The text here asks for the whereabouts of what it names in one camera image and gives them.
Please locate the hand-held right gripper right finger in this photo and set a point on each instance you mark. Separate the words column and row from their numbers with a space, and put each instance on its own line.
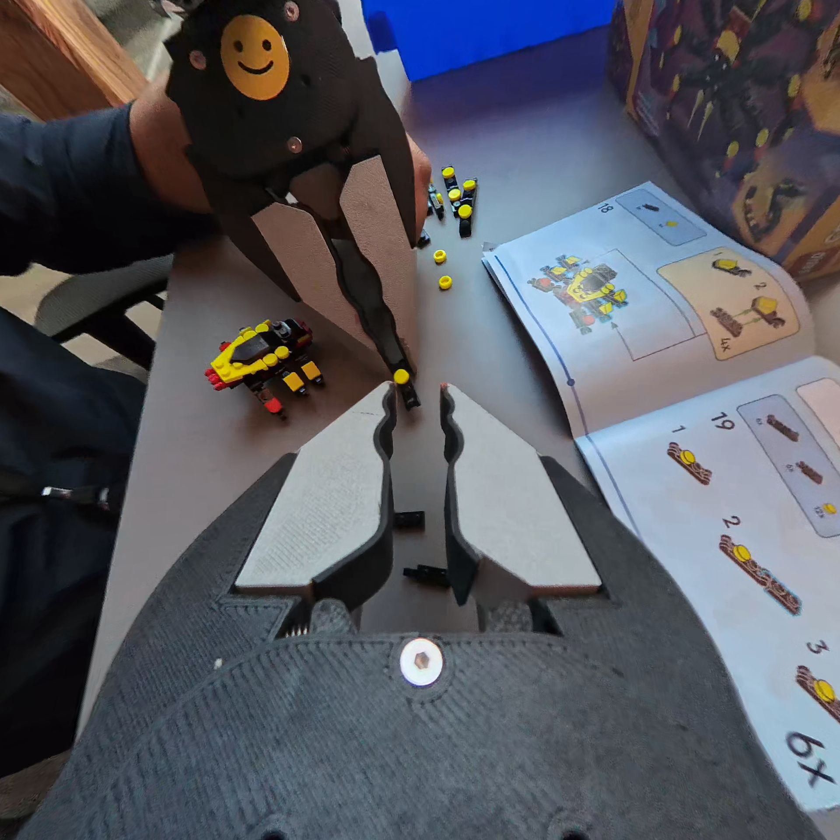
column 518, row 518

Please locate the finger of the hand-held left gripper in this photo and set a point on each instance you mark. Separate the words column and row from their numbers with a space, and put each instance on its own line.
column 302, row 262
column 387, row 223

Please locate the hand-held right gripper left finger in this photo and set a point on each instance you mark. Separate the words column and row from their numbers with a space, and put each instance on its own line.
column 315, row 512

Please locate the black lego hinge piece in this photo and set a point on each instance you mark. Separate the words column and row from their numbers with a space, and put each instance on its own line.
column 411, row 396

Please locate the black lego link yellow studs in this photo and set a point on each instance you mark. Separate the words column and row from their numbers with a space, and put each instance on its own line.
column 436, row 200
column 453, row 195
column 464, row 211

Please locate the person's left forearm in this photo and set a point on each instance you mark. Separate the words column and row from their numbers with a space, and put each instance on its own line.
column 65, row 190

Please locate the black lego clip plate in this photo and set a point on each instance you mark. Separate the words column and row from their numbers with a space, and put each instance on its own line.
column 426, row 574
column 408, row 520

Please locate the yellow black lego model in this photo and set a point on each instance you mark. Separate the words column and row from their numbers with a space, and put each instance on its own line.
column 262, row 358

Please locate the lego instruction booklet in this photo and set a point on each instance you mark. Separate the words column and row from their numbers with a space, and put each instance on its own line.
column 689, row 394

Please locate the purple lego set box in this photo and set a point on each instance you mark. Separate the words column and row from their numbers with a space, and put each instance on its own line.
column 735, row 111

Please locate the blue plastic bin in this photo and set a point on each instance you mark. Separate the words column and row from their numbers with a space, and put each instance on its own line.
column 492, row 33

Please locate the grey office chair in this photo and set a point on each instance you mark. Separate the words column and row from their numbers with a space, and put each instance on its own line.
column 85, row 295

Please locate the wooden cabinet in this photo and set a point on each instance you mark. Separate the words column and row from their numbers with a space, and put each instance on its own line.
column 59, row 52

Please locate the person's dark clothed body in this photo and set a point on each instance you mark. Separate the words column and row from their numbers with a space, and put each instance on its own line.
column 52, row 590

